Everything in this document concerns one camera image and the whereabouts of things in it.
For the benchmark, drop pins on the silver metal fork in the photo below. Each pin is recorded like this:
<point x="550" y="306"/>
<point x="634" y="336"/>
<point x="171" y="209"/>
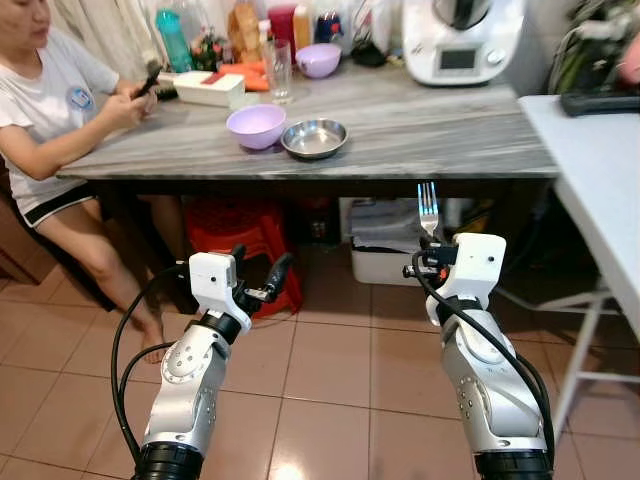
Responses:
<point x="428" y="206"/>

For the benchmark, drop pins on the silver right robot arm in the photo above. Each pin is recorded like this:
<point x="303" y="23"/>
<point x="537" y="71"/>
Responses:
<point x="482" y="385"/>

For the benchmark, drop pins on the red plastic stool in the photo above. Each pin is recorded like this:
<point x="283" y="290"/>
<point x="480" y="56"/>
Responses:
<point x="240" y="232"/>

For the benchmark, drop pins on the white plastic storage box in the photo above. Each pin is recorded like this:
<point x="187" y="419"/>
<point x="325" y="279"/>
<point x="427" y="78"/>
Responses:
<point x="385" y="250"/>

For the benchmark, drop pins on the grey marble dining table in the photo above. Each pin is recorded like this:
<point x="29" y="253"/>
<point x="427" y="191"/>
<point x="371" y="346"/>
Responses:
<point x="430" y="130"/>

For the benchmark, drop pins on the large purple plastic bowl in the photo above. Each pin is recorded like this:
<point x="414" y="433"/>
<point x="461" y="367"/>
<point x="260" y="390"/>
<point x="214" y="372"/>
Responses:
<point x="256" y="127"/>

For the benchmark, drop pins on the stainless steel bowl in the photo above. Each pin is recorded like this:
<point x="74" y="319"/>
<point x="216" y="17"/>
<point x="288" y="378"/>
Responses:
<point x="314" y="139"/>

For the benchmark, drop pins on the white box with red strip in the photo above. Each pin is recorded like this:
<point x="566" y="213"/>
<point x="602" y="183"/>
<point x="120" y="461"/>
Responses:
<point x="208" y="90"/>

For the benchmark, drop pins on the white folding table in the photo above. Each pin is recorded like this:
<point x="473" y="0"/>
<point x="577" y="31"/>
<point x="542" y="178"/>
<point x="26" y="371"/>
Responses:
<point x="598" y="170"/>

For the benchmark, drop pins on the orange flat tray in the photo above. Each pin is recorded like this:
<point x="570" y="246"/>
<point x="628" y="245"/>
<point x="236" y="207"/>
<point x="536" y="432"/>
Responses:
<point x="246" y="76"/>

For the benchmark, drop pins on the clear drinking glass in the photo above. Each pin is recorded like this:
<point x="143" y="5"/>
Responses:
<point x="277" y="70"/>

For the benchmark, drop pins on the black phone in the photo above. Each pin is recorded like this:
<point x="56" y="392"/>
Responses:
<point x="148" y="79"/>

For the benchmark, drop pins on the white kitchen cooking machine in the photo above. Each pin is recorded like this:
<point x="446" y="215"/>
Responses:
<point x="463" y="40"/>

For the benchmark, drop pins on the small potted flower plant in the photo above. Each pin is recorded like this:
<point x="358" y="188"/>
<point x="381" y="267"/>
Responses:
<point x="207" y="48"/>

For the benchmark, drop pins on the black flat tray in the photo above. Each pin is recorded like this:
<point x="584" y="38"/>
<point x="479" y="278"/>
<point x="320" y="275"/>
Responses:
<point x="598" y="103"/>

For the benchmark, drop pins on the small purple plastic bowl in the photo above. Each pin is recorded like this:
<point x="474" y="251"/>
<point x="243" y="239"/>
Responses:
<point x="318" y="60"/>

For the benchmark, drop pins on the teal water bottle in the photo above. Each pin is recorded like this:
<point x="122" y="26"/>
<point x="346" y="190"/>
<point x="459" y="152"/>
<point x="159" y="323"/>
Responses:
<point x="173" y="42"/>

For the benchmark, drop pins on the orange snack bag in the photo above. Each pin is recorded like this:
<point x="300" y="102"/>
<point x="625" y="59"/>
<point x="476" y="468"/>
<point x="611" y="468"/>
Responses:
<point x="243" y="30"/>

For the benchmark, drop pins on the red plastic container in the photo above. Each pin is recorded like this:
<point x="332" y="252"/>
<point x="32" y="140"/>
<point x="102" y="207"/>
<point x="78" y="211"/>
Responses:
<point x="283" y="24"/>

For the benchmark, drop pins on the seated person in white shirt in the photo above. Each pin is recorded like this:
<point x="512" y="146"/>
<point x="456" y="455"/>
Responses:
<point x="50" y="110"/>

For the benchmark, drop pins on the beige curtain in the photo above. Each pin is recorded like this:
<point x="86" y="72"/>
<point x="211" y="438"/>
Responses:
<point x="110" y="30"/>

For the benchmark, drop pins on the pink round plastic item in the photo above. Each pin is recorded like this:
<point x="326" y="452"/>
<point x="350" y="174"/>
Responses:
<point x="630" y="60"/>

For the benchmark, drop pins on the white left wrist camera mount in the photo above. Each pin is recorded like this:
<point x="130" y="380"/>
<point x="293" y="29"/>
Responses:
<point x="212" y="278"/>

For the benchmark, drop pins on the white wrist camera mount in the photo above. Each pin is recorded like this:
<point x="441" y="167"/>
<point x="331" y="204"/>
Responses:
<point x="476" y="265"/>
<point x="212" y="278"/>

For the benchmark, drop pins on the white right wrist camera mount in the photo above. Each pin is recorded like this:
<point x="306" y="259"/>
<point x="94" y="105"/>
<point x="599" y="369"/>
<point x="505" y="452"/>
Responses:
<point x="476" y="265"/>

